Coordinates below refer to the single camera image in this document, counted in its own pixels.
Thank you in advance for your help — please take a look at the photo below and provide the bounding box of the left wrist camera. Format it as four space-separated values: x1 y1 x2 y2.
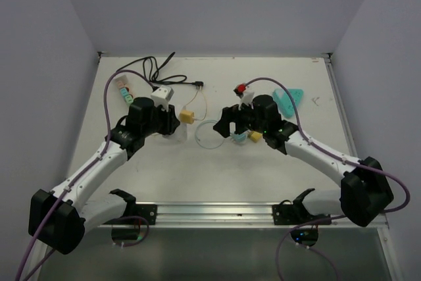
150 86 174 112

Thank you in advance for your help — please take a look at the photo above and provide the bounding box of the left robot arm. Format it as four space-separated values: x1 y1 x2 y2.
28 97 180 255

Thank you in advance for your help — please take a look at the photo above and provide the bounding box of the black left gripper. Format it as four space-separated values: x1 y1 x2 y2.
141 99 180 136

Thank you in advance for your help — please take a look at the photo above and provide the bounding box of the light blue usb charger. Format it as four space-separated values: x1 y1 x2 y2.
230 132 247 145

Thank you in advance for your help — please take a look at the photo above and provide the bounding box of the pink cube charger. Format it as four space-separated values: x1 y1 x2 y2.
115 78 127 87

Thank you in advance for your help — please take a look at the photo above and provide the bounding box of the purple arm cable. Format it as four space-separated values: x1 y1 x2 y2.
245 77 411 281
14 69 151 281

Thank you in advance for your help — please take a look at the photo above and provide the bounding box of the beige power strip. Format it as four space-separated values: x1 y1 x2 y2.
113 75 135 106

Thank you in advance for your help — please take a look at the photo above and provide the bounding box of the white triangular power strip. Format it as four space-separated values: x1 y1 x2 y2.
163 104 187 143

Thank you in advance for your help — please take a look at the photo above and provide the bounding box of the teal power strip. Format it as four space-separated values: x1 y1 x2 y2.
272 87 305 120

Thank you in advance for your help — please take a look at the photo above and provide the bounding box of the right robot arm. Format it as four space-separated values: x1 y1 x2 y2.
213 95 394 227

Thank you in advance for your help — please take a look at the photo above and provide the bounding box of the black power cable with plug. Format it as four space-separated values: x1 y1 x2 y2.
114 51 205 92

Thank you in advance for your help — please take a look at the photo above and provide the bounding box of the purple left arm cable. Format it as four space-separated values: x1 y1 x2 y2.
14 69 151 281

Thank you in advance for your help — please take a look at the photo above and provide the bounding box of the yellow cube charger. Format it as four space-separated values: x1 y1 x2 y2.
248 131 262 143
179 109 195 124

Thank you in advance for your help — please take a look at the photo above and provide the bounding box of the aluminium front rail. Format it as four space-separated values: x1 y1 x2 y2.
42 199 389 228

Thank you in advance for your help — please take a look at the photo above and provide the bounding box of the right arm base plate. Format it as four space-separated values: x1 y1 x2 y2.
272 188 332 225

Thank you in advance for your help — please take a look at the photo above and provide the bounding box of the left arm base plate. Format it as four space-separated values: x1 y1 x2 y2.
132 203 158 226

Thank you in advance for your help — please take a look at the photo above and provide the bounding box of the yellow cube charger front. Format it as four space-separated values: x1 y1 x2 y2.
248 131 262 143

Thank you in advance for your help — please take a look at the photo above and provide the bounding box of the teal cube charger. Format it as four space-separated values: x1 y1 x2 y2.
120 88 129 97

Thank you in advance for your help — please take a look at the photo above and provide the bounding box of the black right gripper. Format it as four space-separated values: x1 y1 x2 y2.
214 97 267 138

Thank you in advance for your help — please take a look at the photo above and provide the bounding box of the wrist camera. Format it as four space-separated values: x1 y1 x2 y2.
150 86 174 112
234 83 255 110

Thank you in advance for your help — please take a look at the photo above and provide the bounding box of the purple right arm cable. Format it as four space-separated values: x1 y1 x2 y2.
245 77 411 281

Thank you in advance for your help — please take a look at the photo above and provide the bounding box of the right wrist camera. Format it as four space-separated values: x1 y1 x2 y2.
234 83 255 110

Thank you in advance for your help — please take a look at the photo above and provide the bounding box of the light blue usb cable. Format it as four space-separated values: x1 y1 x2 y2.
194 119 231 150

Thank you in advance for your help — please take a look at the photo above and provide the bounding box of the green cube charger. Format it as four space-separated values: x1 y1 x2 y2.
124 95 134 105

